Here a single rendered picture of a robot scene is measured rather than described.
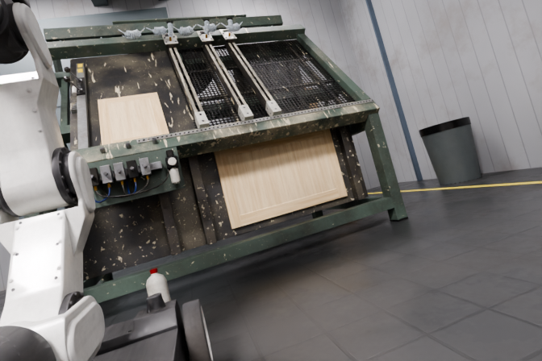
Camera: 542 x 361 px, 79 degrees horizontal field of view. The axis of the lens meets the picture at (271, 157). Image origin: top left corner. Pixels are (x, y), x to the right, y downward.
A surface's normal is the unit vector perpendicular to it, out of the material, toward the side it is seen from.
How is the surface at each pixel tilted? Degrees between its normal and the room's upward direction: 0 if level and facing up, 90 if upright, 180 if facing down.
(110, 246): 90
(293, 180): 90
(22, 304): 46
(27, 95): 100
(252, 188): 90
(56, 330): 64
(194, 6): 90
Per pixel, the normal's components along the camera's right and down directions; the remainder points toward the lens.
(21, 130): 0.26, 0.04
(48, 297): 0.00, -0.77
